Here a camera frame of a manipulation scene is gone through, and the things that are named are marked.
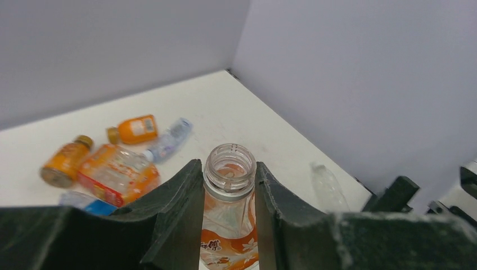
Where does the orange bottle with barcode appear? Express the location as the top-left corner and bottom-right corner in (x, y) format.
(106, 114), (159, 145)

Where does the crushed clear water bottle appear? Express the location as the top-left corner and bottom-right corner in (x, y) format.
(142, 118), (193, 164)

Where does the small orange juice bottle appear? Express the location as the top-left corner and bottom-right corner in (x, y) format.
(39, 135), (94, 188)

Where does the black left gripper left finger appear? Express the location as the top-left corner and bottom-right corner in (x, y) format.
(1, 159), (204, 269)

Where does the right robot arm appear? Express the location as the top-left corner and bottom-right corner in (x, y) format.
(362, 160), (476, 227)

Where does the large orange label bottle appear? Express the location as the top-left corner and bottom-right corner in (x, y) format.
(78, 144), (160, 207)

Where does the orange label tea bottle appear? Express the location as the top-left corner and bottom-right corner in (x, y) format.
(200, 143), (259, 269)

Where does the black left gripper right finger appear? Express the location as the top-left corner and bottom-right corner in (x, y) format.
(255, 162), (476, 269)

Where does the clear bottle blue cap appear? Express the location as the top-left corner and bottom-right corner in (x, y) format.
(310, 163), (350, 213)

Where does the blue label water bottle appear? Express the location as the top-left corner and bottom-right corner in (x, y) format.
(58, 191), (117, 216)

